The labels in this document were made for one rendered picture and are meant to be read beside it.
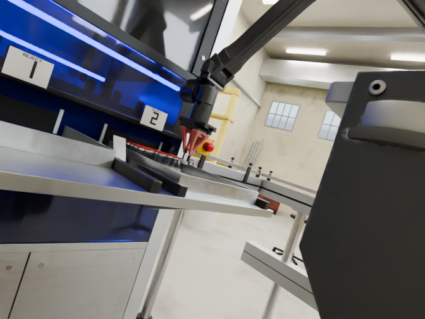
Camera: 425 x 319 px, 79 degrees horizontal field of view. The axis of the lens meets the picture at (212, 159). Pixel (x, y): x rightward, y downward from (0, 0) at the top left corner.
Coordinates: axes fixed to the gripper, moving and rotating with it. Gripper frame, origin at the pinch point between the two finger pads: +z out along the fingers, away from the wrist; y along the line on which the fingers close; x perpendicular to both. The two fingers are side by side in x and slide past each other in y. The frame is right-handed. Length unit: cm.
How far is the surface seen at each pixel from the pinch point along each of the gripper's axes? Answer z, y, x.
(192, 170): 5.6, 1.4, -7.7
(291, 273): 44, -29, -81
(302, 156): -91, 142, -834
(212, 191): 5.7, -19.7, 14.7
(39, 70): -6.8, 23.3, 32.8
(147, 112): -7.2, 16.2, 4.8
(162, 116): -7.7, 14.8, -0.7
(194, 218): 86, 118, -226
